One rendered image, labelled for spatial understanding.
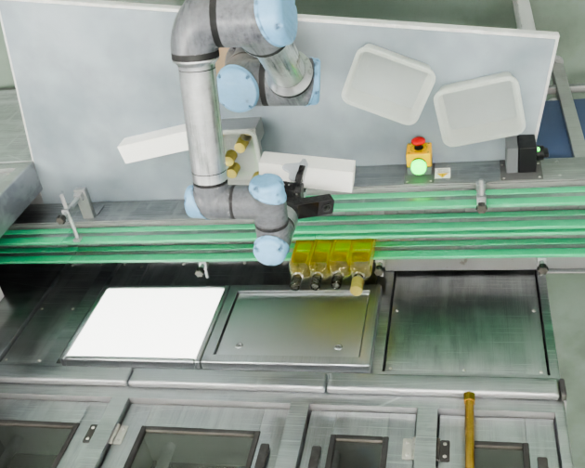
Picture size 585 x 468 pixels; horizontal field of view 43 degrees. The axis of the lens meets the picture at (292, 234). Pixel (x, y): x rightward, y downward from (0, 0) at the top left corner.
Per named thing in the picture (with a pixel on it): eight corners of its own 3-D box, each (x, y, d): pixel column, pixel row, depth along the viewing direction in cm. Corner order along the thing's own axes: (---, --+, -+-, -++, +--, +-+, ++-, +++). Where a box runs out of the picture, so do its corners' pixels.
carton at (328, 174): (264, 150, 192) (258, 162, 188) (356, 160, 189) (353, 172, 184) (264, 171, 196) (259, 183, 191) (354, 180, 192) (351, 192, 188)
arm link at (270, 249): (284, 238, 158) (288, 270, 162) (293, 210, 166) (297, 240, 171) (248, 237, 159) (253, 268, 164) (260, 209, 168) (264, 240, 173)
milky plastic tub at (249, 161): (221, 183, 237) (214, 198, 230) (206, 120, 224) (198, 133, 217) (273, 181, 232) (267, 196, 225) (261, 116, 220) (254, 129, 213)
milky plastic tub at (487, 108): (432, 80, 206) (431, 93, 199) (515, 61, 198) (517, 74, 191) (445, 135, 214) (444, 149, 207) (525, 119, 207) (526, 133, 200)
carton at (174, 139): (123, 137, 234) (117, 147, 229) (191, 122, 226) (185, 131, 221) (132, 154, 237) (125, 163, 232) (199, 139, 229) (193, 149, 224)
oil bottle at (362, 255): (358, 240, 224) (349, 283, 206) (357, 224, 221) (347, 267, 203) (377, 240, 222) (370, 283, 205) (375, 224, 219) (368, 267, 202)
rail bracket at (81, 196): (93, 211, 249) (64, 250, 231) (77, 167, 240) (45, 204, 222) (106, 211, 248) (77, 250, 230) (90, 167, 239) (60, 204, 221)
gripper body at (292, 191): (272, 174, 181) (261, 200, 172) (306, 177, 180) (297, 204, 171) (272, 200, 186) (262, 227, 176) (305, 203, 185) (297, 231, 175)
